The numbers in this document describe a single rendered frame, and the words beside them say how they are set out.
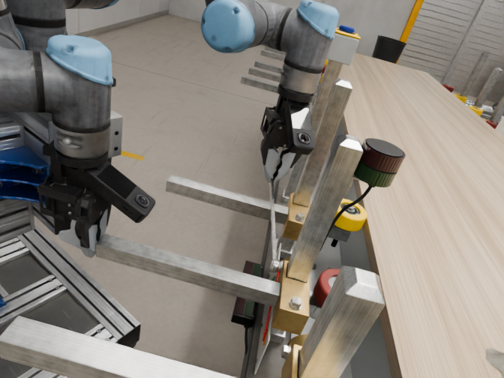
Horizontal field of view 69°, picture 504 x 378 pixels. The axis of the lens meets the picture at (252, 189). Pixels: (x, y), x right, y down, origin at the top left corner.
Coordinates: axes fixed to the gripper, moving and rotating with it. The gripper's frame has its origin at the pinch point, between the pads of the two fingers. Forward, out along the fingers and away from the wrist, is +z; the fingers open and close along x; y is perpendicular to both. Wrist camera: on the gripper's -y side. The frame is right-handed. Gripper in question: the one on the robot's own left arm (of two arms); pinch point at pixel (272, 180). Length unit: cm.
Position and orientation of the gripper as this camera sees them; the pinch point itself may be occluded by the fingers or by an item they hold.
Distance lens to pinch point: 80.3
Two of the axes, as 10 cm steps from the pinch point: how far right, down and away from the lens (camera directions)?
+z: -2.3, 8.2, 5.2
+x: -9.5, -0.8, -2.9
